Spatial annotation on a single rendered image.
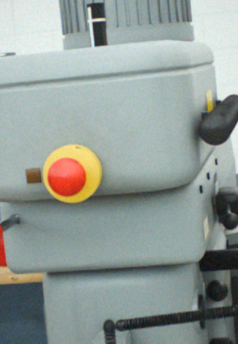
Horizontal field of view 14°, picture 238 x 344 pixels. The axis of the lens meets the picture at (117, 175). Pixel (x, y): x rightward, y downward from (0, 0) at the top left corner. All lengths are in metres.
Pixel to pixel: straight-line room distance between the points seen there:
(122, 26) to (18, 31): 4.23
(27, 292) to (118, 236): 4.65
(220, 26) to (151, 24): 4.04
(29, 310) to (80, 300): 4.61
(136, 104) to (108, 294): 0.28
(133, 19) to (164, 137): 0.40
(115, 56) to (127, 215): 0.21
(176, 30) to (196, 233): 0.40
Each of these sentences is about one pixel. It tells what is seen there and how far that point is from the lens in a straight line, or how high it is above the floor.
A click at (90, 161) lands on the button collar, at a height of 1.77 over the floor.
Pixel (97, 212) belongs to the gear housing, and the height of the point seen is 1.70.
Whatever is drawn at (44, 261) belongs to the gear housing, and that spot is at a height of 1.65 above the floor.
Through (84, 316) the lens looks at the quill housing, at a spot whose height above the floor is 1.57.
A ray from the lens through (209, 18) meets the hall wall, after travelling 5.43.
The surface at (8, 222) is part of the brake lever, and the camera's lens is 1.11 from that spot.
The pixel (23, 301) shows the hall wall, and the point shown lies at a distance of 5.79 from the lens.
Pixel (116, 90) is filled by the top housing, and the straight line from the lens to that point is 1.01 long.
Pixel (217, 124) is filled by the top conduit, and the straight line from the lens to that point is 1.03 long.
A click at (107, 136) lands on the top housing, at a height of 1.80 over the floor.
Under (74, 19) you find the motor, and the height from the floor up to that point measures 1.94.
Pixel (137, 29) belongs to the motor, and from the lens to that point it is 1.39.
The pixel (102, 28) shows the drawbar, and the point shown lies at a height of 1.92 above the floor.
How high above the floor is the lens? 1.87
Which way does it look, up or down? 6 degrees down
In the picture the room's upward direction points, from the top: 6 degrees counter-clockwise
